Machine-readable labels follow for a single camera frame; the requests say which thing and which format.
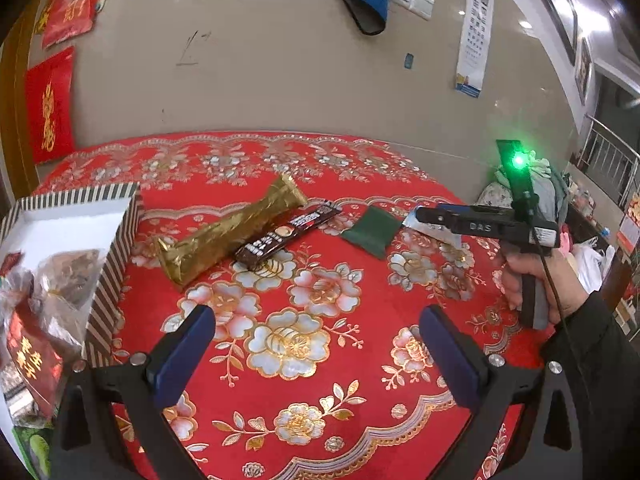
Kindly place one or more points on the white snack packet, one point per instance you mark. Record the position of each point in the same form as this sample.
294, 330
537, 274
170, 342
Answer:
434, 230

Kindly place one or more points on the red snack packet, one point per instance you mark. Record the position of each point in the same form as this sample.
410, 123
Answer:
34, 356

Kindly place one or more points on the person's right forearm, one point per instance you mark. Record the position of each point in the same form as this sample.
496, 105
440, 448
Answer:
602, 370

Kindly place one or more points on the small red packet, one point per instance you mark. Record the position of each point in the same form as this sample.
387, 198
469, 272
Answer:
10, 261

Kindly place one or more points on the red wall decoration lower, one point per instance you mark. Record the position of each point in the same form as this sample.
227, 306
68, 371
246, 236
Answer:
48, 98

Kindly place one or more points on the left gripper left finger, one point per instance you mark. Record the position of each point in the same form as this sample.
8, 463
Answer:
87, 443

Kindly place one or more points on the red floral tablecloth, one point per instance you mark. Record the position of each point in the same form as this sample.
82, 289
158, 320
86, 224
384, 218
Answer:
316, 369

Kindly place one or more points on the green black snack packet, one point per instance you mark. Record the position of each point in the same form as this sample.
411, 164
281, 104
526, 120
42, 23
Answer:
34, 445

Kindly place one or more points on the small blue wall sticker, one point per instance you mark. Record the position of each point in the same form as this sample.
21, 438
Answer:
408, 61

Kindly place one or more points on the person's right hand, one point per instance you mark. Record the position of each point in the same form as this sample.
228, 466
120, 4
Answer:
565, 294

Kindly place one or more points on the red wall decoration upper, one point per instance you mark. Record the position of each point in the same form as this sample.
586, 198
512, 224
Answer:
62, 20

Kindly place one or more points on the framed picture on wall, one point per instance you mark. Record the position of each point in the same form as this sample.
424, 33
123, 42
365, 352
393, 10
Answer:
564, 16

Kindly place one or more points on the red wall decoration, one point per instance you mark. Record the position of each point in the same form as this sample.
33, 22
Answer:
48, 98
62, 20

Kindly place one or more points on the clear bag of dates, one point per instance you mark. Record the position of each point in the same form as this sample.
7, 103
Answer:
58, 320

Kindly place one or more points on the striped white gift box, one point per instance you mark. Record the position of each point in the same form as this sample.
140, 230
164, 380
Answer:
104, 217

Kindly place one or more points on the brown nuts clear bag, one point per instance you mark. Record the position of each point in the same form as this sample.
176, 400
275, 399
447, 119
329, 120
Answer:
68, 276

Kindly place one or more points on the pile of clothes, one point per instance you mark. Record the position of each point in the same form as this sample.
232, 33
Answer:
547, 183

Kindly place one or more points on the dark green snack packet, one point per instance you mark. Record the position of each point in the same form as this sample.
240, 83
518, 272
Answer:
373, 232

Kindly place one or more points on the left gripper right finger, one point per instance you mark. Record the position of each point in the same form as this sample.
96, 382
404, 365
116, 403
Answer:
545, 442

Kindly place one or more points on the gold foil snack bar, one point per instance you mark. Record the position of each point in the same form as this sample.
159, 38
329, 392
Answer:
183, 261

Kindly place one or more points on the dark brown chocolate bar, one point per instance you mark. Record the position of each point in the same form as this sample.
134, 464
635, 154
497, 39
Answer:
263, 248

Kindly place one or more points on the metal railing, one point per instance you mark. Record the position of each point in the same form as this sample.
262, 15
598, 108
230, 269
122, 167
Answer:
609, 161

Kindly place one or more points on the brown patterned snack packet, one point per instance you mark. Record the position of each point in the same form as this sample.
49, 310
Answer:
30, 406

